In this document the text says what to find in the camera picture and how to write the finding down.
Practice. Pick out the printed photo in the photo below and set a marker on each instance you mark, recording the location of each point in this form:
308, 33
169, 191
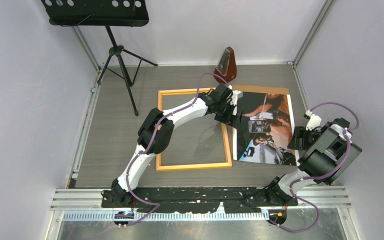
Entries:
266, 129

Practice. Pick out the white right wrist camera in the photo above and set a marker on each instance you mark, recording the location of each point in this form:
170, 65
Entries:
314, 121

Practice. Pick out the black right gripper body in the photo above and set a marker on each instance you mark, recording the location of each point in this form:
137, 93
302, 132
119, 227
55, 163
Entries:
309, 137

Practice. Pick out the black music stand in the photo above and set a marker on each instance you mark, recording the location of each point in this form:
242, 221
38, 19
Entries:
107, 13

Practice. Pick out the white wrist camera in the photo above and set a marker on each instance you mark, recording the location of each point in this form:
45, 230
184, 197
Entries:
314, 121
236, 94

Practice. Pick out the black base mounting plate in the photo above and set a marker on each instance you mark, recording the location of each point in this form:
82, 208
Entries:
196, 200

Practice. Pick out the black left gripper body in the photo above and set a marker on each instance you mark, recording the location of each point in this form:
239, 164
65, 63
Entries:
226, 109

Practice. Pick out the brown backing board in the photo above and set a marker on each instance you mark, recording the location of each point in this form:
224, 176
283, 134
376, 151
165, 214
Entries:
261, 89

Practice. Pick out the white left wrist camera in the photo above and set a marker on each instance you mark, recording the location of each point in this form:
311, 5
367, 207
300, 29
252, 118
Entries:
236, 94

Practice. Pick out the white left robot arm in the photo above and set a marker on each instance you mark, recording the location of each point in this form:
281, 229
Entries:
156, 131

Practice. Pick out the yellow wooden picture frame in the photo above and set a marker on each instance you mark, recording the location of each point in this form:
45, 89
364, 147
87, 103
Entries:
227, 151

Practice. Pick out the brown metronome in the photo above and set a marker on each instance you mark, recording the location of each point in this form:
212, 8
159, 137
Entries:
226, 68

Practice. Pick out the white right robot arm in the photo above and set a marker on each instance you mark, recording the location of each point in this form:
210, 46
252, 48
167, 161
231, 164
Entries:
328, 151

